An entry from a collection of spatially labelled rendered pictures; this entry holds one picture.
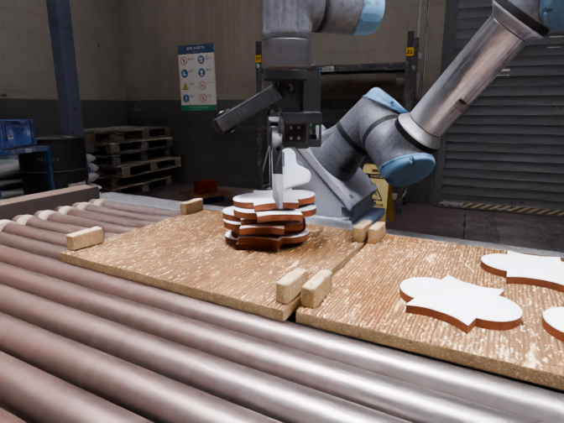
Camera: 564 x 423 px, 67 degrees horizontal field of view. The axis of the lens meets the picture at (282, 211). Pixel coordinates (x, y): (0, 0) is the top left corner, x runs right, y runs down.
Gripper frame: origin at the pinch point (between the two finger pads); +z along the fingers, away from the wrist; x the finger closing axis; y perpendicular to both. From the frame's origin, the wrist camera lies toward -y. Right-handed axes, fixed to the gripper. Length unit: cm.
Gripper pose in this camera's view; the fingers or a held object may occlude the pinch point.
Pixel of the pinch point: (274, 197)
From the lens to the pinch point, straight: 70.6
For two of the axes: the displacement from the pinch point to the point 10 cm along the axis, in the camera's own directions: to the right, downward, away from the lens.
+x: -0.7, -2.4, 9.7
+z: 0.0, 9.7, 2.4
